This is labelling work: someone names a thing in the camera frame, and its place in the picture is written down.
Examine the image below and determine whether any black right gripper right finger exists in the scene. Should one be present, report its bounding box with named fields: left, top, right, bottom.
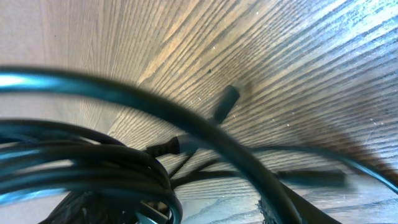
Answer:
left=257, top=184, right=341, bottom=224

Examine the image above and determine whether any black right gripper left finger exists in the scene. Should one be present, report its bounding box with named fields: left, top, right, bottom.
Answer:
left=39, top=192, right=137, bottom=224

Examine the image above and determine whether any black cable bundle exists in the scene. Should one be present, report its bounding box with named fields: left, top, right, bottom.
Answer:
left=0, top=65, right=398, bottom=224

